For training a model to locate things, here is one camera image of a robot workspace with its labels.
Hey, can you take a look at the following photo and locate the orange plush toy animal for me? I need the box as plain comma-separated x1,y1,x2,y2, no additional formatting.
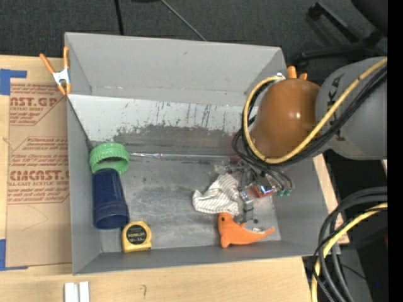
217,211,276,249

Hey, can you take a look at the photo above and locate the yellow tape measure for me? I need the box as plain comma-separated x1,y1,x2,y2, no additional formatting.
121,221,152,254

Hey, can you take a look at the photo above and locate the white striped cloth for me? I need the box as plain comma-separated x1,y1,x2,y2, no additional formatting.
191,173,245,216

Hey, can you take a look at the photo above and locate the dark blue plastic cup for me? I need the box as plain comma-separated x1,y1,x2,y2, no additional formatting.
92,168,130,230

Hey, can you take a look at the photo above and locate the green ribbed ring lid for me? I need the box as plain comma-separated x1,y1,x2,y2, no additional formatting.
88,142,131,175

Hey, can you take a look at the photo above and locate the grey metal bin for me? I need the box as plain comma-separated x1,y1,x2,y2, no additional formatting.
64,32,341,276

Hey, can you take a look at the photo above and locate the brown cardboard board red print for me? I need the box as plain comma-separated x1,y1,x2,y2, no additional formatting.
0,54,74,272

